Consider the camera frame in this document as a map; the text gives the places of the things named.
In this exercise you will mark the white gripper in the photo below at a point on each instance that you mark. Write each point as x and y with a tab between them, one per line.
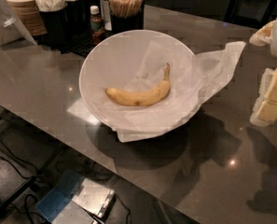
265	108

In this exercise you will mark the yellow banana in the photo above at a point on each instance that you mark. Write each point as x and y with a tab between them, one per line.
142	98

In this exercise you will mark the white bowl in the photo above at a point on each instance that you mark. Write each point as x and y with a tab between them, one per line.
134	61

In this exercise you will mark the white paper sheet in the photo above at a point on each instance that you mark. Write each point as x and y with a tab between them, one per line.
212	69

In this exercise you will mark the black cup of wooden stirrers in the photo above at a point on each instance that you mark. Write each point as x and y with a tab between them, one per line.
126	15

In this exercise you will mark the small brown sauce bottle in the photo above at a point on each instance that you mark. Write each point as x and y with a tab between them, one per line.
96	24

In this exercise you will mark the black condiment organizer tray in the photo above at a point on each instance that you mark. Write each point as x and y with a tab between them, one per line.
78	27

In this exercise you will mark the silver metal box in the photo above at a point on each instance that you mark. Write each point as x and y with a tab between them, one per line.
87	202

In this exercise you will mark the black cup of white packets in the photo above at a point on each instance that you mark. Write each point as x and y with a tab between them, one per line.
53	13

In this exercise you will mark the blue perforated box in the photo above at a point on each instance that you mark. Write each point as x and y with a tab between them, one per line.
61	195

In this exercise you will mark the stack of brown paper cups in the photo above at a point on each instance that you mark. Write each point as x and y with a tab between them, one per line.
30	17

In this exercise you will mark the white napkin dispenser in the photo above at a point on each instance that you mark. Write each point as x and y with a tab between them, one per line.
11	27

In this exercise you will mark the black table frame bar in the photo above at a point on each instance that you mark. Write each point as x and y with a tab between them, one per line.
16	193

